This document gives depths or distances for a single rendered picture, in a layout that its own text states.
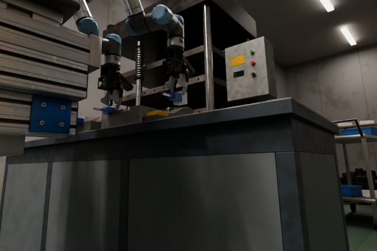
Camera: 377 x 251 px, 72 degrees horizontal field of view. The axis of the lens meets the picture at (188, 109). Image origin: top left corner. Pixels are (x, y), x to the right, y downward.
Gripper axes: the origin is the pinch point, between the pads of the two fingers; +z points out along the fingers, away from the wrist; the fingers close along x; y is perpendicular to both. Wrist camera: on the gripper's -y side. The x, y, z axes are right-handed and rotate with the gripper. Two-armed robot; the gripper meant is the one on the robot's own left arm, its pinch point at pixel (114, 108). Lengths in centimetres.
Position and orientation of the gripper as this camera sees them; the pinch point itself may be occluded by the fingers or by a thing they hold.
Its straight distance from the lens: 125.5
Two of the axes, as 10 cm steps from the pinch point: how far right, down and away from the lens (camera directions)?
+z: 0.2, 9.8, -2.0
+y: -6.1, -1.5, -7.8
